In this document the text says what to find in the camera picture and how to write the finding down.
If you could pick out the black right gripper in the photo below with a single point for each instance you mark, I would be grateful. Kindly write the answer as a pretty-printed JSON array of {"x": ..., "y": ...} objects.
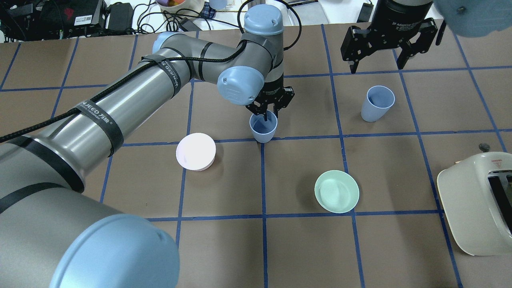
[{"x": 396, "y": 18}]

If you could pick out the short blue cup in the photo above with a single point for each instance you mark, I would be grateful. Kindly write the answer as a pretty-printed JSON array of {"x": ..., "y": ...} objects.
[{"x": 263, "y": 130}]

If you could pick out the cream toaster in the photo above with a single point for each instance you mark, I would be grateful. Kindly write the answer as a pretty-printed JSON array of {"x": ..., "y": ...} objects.
[{"x": 476, "y": 197}]

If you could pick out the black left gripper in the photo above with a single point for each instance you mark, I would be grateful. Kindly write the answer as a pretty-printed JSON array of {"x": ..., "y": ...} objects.
[{"x": 273, "y": 90}]

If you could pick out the pink bowl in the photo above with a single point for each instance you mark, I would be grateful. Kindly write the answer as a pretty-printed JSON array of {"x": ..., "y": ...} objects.
[{"x": 196, "y": 152}]

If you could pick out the green bowl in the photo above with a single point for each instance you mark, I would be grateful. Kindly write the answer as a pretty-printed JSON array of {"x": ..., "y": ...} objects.
[{"x": 336, "y": 191}]

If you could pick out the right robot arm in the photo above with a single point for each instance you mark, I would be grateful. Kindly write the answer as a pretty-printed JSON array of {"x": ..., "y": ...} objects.
[{"x": 469, "y": 18}]

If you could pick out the black electronics pile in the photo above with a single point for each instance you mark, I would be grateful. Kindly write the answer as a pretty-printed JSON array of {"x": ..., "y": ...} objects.
[{"x": 34, "y": 20}]

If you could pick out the tall blue cup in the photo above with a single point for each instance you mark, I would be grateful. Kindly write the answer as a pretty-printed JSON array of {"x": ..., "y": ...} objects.
[{"x": 379, "y": 100}]

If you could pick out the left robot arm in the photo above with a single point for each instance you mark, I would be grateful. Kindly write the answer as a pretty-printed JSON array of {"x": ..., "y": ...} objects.
[{"x": 52, "y": 236}]

